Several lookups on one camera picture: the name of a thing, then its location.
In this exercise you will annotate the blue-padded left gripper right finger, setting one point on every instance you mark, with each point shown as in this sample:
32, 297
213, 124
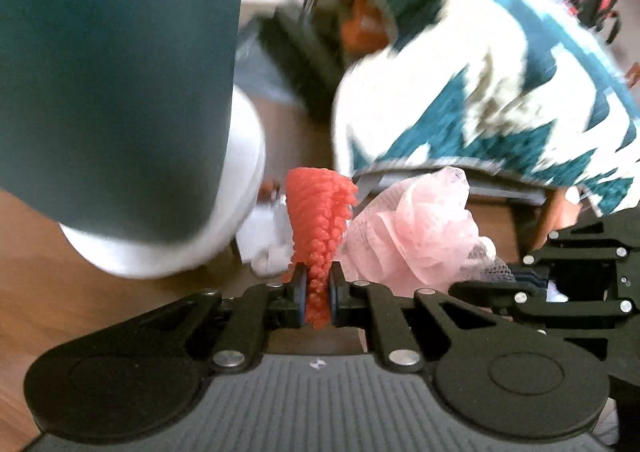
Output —
373, 308

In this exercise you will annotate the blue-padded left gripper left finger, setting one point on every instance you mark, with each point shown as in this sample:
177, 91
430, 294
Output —
252, 317

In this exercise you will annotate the pink mesh bath pouf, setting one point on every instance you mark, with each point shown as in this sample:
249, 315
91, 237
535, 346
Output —
419, 234

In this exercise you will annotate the red foam fruit net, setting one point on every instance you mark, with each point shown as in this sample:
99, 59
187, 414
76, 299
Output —
319, 203

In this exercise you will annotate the teal plastic trash bin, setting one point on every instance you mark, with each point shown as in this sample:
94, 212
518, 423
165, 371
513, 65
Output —
68, 66

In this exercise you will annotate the teal cream zigzag quilt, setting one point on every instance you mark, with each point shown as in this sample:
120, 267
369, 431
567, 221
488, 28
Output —
512, 87

